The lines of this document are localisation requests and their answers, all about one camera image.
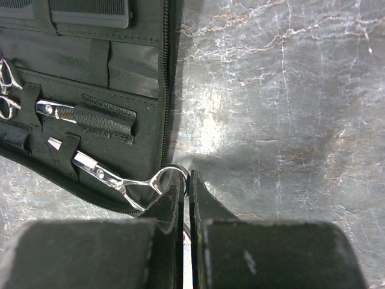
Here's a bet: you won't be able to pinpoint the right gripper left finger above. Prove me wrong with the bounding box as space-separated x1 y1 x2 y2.
1 171 184 288

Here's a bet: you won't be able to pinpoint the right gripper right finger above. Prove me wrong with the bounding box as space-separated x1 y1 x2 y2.
189 171 367 288

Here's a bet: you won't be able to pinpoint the silver scissors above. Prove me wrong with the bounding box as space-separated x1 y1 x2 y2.
48 137 191 211
1 58 76 123

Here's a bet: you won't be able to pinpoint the black zip tool case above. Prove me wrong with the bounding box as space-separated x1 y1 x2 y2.
1 1 183 216

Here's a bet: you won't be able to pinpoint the black straight comb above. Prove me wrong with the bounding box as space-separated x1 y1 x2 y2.
49 0 133 29

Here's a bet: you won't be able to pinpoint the black tail comb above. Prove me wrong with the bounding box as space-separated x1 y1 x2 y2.
0 0 34 20

